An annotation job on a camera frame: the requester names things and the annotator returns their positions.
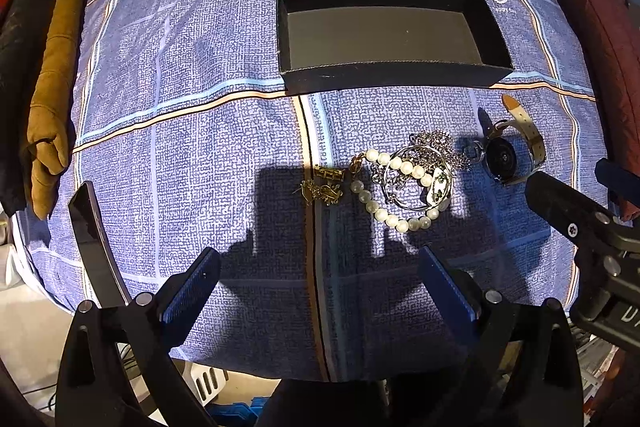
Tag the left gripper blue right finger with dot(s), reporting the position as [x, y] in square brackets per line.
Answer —
[445, 288]

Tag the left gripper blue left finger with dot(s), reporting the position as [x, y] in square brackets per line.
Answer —
[184, 295]

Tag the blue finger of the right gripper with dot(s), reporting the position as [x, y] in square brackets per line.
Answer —
[566, 210]
[622, 182]

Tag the tan strap wristwatch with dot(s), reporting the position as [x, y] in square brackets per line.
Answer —
[512, 148]

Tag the silver bangle with white charm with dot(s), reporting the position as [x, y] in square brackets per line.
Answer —
[417, 178]

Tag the gold flower earring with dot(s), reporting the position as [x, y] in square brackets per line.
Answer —
[330, 174]
[328, 194]

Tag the black jewelry box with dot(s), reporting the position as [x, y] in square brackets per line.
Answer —
[331, 45]

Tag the blue plaid bed sheet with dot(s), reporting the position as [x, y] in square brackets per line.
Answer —
[186, 132]

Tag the dark red pillow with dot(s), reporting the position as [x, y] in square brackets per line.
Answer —
[610, 43]

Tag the mustard brown pillow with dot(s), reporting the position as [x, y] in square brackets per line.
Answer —
[48, 123]

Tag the black quilted pillow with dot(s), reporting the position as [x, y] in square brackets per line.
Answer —
[23, 37]

